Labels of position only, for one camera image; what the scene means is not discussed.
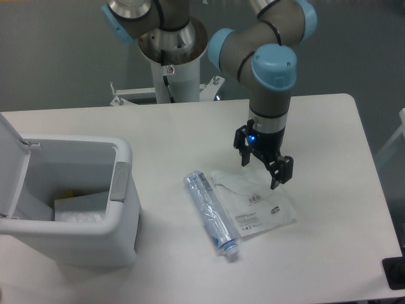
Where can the crushed clear plastic bottle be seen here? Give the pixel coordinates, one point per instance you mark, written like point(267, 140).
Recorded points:
point(213, 215)

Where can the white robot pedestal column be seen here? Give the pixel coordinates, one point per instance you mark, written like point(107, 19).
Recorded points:
point(174, 79)

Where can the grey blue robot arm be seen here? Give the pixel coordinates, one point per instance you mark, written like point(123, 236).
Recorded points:
point(260, 58)

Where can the white trash can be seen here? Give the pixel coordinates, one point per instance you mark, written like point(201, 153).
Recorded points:
point(68, 166)

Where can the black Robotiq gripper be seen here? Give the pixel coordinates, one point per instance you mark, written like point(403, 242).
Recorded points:
point(265, 147)

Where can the white frame at right edge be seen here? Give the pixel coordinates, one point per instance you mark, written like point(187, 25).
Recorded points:
point(392, 145)

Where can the black device at table edge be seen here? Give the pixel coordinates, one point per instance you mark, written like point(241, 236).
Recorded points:
point(394, 272)

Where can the white trash can lid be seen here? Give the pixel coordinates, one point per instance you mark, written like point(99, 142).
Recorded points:
point(15, 156)

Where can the white plastic packaging bag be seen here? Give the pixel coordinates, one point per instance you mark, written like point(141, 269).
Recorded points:
point(251, 204)

